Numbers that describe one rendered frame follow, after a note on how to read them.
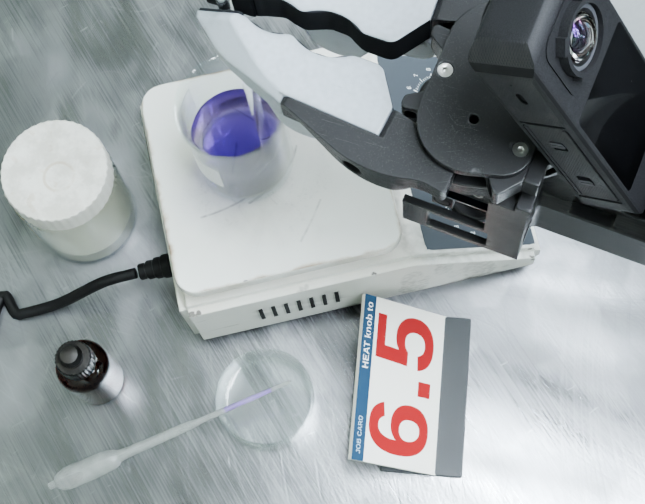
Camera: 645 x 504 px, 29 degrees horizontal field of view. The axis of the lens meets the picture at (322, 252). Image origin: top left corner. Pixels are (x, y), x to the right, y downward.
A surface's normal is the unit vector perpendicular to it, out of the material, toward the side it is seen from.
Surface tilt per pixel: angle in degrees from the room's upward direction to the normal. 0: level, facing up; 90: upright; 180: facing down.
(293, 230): 0
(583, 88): 61
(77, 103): 0
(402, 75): 30
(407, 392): 40
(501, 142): 1
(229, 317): 90
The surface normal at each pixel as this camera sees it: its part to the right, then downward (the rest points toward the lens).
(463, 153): -0.07, -0.29
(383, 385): 0.59, -0.18
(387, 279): 0.22, 0.93
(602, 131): 0.77, 0.19
